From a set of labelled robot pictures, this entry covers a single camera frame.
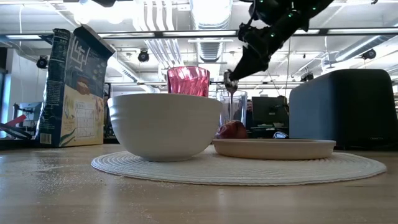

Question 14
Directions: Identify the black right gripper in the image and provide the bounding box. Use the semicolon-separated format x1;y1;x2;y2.
229;15;308;82

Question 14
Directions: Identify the pink faceted plastic tumbler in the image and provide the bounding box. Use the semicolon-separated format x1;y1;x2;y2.
167;65;211;98

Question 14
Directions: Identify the red apple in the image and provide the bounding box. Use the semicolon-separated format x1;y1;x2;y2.
215;120;249;140

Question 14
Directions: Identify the cream round plate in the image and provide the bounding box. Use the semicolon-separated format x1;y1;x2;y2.
212;138;337;161

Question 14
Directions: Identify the white ceramic bowl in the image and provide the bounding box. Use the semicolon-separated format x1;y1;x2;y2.
107;93;223;162

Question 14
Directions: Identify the blue and cream cereal box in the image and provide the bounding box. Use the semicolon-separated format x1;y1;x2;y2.
35;24;116;147

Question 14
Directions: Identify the clear drinking glass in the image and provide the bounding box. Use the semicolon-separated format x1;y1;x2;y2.
216;89;249;138

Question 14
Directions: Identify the dark computer monitor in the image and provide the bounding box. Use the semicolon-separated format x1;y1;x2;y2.
251;96;289;125

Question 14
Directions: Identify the person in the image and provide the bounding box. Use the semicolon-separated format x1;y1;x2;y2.
242;99;254;130

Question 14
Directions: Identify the dark blue toaster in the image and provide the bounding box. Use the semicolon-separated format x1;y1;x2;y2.
289;68;398;149

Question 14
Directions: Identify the white round woven placemat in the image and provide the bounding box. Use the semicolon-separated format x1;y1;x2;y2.
90;144;388;187

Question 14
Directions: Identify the lit computer monitor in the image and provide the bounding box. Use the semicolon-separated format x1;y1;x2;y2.
14;101;43;124

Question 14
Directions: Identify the silver ceiling duct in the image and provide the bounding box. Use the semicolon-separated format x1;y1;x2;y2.
189;0;234;63

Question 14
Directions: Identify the black aluminium table frame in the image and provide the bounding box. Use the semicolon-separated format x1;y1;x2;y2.
0;28;398;40

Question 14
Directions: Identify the red handle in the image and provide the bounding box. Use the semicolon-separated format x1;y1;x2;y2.
0;114;28;129

